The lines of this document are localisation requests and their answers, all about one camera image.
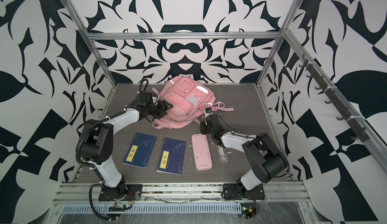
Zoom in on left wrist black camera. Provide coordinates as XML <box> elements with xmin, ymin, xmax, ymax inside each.
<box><xmin>138</xmin><ymin>91</ymin><xmax>157</xmax><ymax>104</ymax></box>

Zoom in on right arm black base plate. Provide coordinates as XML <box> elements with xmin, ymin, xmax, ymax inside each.
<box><xmin>221</xmin><ymin>183</ymin><xmax>266</xmax><ymax>200</ymax></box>

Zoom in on small circuit board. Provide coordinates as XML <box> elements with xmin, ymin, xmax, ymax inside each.
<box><xmin>241</xmin><ymin>206</ymin><xmax>259</xmax><ymax>219</ymax></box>
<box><xmin>108</xmin><ymin>202</ymin><xmax>132</xmax><ymax>212</ymax></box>

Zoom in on white slotted cable duct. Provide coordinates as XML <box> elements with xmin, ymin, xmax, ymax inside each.
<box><xmin>62</xmin><ymin>202</ymin><xmax>242</xmax><ymax>214</ymax></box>

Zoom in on clear plastic pen case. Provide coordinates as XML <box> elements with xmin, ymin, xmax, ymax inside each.
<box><xmin>218</xmin><ymin>145</ymin><xmax>228</xmax><ymax>164</ymax></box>

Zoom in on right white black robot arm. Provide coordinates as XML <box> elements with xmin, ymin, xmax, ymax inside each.
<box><xmin>201</xmin><ymin>114</ymin><xmax>289</xmax><ymax>191</ymax></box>

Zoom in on pink student backpack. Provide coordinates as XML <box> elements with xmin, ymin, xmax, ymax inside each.
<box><xmin>152</xmin><ymin>76</ymin><xmax>234</xmax><ymax>129</ymax></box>

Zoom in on pink pencil case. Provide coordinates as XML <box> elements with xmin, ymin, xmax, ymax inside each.
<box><xmin>191</xmin><ymin>133</ymin><xmax>213</xmax><ymax>171</ymax></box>

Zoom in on aluminium frame rail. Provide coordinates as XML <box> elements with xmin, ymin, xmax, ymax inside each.
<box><xmin>52</xmin><ymin>181</ymin><xmax>310</xmax><ymax>204</ymax></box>

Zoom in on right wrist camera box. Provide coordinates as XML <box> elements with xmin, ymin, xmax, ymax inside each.
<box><xmin>205</xmin><ymin>107</ymin><xmax>212</xmax><ymax>118</ymax></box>

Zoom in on left small circuit board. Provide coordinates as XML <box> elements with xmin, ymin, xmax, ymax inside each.
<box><xmin>108</xmin><ymin>202</ymin><xmax>132</xmax><ymax>212</ymax></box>

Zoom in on navy blue notebook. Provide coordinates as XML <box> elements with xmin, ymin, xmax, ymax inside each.
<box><xmin>123</xmin><ymin>133</ymin><xmax>157</xmax><ymax>168</ymax></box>
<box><xmin>157</xmin><ymin>137</ymin><xmax>186</xmax><ymax>175</ymax></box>

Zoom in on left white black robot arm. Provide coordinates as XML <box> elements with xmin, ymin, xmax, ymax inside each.
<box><xmin>75</xmin><ymin>100</ymin><xmax>173</xmax><ymax>188</ymax></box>

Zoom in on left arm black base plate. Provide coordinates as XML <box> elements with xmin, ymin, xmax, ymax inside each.
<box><xmin>98</xmin><ymin>184</ymin><xmax>143</xmax><ymax>201</ymax></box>

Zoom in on right small circuit board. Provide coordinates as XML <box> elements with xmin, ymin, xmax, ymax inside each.
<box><xmin>241</xmin><ymin>206</ymin><xmax>259</xmax><ymax>219</ymax></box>

